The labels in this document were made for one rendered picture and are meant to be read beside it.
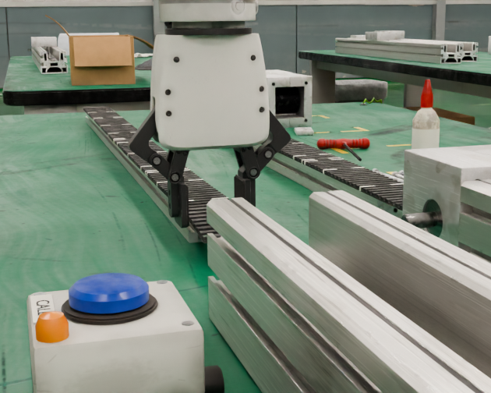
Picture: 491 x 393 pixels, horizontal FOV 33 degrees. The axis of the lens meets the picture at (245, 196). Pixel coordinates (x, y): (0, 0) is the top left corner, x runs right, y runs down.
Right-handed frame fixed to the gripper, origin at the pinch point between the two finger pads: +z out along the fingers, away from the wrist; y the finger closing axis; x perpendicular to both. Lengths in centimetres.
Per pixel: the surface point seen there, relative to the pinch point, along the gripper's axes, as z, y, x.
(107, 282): -3.4, 13.1, 30.7
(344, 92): 32, -198, -431
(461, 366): -4.5, 3.0, 47.1
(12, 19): -20, 0, -1075
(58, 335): -2.3, 15.8, 34.3
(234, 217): -4.5, 4.5, 23.8
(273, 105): 0, -31, -74
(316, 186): 3.1, -17.1, -17.9
